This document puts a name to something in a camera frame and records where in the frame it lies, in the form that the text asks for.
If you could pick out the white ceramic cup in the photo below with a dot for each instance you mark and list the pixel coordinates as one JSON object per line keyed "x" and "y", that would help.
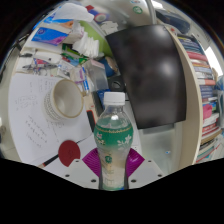
{"x": 66, "y": 98}

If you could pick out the blue tissue box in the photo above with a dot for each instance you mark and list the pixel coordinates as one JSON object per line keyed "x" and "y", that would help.
{"x": 50, "y": 35}

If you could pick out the wall shelf with books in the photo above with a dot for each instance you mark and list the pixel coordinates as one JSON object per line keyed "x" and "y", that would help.
{"x": 203, "y": 100}

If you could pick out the dark pencil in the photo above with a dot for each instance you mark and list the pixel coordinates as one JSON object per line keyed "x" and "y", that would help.
{"x": 50, "y": 160}

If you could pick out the clear green-label drink bottle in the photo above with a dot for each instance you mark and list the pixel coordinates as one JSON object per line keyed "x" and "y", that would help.
{"x": 113, "y": 140}

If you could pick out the clear plastic box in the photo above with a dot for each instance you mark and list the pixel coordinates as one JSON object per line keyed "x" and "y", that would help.
{"x": 96, "y": 75}

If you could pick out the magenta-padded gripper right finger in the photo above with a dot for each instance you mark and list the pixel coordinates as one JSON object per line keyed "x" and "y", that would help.
{"x": 133, "y": 163}

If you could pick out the white tissue pile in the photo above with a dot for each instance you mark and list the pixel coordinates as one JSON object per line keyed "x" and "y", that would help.
{"x": 86, "y": 45}

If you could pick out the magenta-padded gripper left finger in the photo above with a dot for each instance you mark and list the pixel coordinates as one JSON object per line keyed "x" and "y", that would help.
{"x": 90, "y": 161}

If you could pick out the flat round red coaster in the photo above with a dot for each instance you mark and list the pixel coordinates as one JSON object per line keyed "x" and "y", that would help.
{"x": 69, "y": 153}

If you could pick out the black computer monitor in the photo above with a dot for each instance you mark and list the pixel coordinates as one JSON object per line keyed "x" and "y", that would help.
{"x": 150, "y": 73}

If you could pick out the white paper sheet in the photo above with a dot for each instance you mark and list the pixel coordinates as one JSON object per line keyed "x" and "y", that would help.
{"x": 33, "y": 126}

